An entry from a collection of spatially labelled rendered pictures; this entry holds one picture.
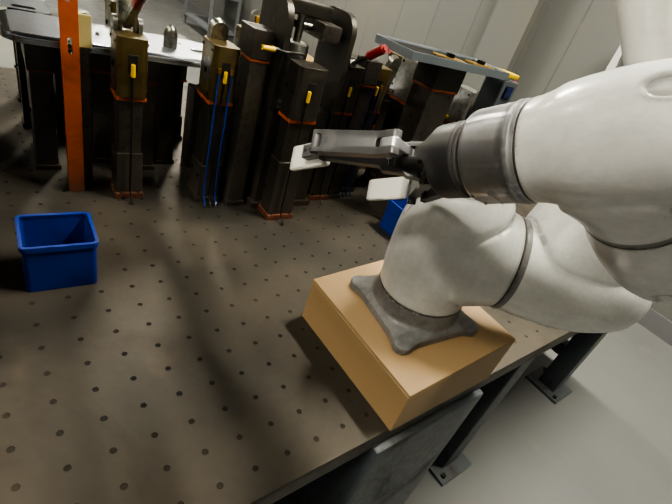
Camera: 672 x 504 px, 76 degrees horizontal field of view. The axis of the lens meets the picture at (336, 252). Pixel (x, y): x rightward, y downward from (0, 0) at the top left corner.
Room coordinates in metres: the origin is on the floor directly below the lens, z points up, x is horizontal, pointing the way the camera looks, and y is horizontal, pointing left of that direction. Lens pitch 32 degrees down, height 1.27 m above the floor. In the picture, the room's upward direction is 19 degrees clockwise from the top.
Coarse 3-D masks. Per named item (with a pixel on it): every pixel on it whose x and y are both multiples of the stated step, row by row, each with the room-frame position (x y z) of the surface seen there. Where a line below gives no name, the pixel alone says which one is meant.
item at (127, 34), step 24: (120, 48) 0.82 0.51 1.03; (144, 48) 0.85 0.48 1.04; (120, 72) 0.82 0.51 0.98; (144, 72) 0.85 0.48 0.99; (120, 96) 0.82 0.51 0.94; (144, 96) 0.85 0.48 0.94; (120, 120) 0.83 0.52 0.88; (120, 144) 0.83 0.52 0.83; (120, 168) 0.83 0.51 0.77; (120, 192) 0.82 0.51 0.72
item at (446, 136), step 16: (448, 128) 0.43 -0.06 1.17; (416, 144) 0.43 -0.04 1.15; (432, 144) 0.42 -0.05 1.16; (448, 144) 0.41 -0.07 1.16; (400, 160) 0.43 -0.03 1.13; (416, 160) 0.42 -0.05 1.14; (432, 160) 0.41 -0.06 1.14; (448, 160) 0.40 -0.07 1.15; (432, 176) 0.41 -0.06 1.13; (448, 176) 0.40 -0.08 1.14; (448, 192) 0.41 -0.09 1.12; (464, 192) 0.40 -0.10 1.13
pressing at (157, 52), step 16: (0, 16) 0.87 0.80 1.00; (16, 16) 0.89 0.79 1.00; (32, 16) 0.93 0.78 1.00; (48, 16) 0.97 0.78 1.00; (0, 32) 0.79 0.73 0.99; (16, 32) 0.79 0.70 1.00; (32, 32) 0.83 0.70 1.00; (48, 32) 0.86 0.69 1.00; (144, 32) 1.12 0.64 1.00; (96, 48) 0.87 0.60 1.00; (160, 48) 1.02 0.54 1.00; (192, 48) 1.12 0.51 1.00; (176, 64) 0.98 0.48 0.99; (192, 64) 1.01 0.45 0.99
